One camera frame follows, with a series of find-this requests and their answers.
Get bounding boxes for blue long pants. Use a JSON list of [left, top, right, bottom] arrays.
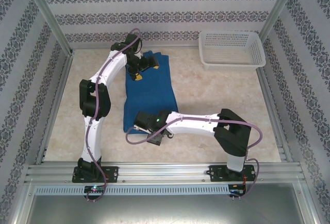
[[123, 50, 179, 134]]

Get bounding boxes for white plastic mesh basket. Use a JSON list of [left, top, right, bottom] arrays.
[[198, 30, 267, 72]]

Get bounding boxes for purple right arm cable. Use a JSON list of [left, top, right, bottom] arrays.
[[125, 117, 263, 199]]

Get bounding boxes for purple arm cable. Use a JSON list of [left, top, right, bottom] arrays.
[[125, 117, 263, 199], [85, 28, 142, 203]]

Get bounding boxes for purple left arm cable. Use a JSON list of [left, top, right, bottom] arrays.
[[85, 28, 142, 203]]

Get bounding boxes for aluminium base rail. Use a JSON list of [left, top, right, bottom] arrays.
[[24, 161, 305, 184]]

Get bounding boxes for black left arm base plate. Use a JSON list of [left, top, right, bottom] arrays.
[[73, 165, 119, 184]]

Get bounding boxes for slotted grey cable duct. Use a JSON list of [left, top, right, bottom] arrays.
[[34, 184, 230, 196]]

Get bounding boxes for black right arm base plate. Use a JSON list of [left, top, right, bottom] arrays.
[[208, 164, 255, 183]]

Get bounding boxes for aluminium side rail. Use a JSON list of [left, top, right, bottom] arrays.
[[257, 66, 293, 163], [35, 51, 76, 165]]

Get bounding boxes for aluminium frame post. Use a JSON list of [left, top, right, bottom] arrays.
[[20, 0, 74, 55], [257, 0, 303, 41]]

